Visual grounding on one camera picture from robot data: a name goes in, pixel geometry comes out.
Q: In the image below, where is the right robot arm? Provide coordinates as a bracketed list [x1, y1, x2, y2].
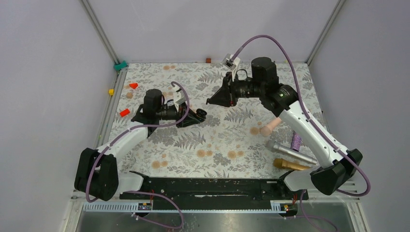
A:
[206, 55, 363, 199]

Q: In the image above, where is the gold microphone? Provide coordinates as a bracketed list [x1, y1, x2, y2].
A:
[273, 158, 310, 171]

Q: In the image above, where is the orange block lower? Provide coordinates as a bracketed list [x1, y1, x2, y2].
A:
[119, 108, 130, 117]

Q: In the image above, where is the orange triangle block upper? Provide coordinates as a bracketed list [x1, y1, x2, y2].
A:
[129, 83, 138, 89]

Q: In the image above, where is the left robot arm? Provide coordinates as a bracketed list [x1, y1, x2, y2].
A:
[74, 87, 207, 201]

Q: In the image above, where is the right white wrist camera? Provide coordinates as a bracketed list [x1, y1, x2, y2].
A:
[222, 54, 240, 79]

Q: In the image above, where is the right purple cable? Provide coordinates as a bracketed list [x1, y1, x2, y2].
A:
[230, 34, 371, 232]

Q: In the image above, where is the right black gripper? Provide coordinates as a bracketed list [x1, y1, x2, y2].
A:
[209, 72, 264, 108]

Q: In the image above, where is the purple glitter microphone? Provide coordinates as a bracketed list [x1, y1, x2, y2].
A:
[291, 132, 302, 151]

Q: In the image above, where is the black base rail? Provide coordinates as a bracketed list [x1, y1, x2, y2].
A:
[119, 176, 308, 211]

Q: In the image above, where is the black earbud charging case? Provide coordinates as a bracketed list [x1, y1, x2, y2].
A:
[196, 108, 207, 122]

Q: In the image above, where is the teal block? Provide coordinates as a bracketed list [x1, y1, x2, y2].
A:
[114, 60, 128, 72]

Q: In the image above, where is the pink toy microphone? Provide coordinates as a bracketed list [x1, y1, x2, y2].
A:
[260, 117, 282, 137]

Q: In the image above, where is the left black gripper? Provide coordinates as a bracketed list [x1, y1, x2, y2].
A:
[156, 102, 200, 128]

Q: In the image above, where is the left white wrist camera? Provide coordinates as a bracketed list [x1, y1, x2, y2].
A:
[173, 89, 187, 107]

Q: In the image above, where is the silver microphone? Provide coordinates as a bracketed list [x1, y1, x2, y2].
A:
[266, 140, 318, 165]

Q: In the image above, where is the floral patterned mat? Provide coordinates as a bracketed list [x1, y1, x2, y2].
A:
[109, 62, 342, 180]

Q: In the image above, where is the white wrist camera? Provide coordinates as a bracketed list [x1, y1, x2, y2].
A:
[222, 54, 240, 79]
[173, 89, 187, 107]

